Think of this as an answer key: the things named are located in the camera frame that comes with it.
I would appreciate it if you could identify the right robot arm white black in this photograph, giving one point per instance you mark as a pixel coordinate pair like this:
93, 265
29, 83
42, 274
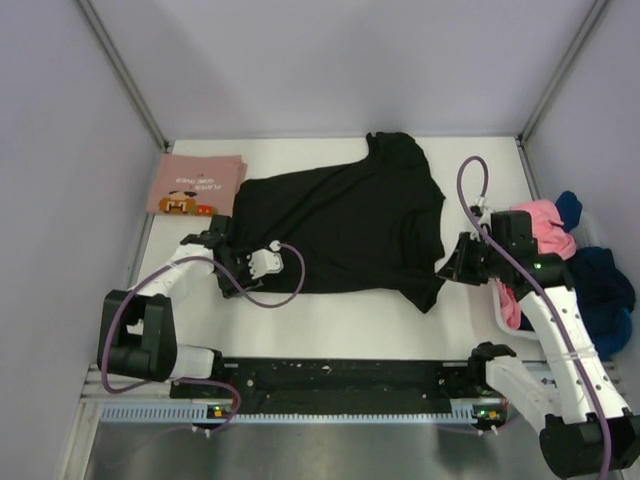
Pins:
584, 425

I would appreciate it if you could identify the right aluminium corner post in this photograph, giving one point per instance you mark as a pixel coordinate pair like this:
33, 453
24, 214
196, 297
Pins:
579, 41

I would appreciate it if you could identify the dark blue crumpled t shirt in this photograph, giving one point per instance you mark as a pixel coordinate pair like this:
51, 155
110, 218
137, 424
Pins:
599, 284

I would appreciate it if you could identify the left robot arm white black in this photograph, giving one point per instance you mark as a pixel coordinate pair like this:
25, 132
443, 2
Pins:
138, 334

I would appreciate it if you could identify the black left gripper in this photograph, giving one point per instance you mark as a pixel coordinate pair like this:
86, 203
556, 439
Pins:
231, 288

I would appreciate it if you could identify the bright blue crumpled t shirt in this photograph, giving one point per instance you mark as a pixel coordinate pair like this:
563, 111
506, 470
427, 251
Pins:
610, 331

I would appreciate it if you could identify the black t shirt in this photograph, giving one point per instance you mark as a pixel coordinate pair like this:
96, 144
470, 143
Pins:
372, 224

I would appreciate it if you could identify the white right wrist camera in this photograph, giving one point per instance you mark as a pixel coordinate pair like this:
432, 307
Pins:
481, 211

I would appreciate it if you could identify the pink crumpled t shirt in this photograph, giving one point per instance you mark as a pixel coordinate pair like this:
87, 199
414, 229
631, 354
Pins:
547, 229

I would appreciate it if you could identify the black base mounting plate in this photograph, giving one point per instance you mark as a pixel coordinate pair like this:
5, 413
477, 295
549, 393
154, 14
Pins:
349, 386

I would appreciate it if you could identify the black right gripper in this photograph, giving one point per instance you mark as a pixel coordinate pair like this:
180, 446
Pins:
457, 269

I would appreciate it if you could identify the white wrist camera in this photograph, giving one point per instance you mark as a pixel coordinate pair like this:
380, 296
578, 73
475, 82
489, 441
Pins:
266, 261
481, 211

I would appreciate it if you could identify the aluminium corner post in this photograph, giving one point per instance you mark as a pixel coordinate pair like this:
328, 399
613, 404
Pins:
121, 72
579, 41

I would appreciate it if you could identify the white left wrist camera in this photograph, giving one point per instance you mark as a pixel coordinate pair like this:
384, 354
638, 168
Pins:
266, 261

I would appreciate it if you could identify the left aluminium corner post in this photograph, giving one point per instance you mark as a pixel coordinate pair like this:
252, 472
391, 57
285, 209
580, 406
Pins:
121, 72

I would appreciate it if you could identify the folded pink t shirt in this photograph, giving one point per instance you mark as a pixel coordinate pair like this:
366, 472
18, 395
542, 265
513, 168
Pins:
196, 186

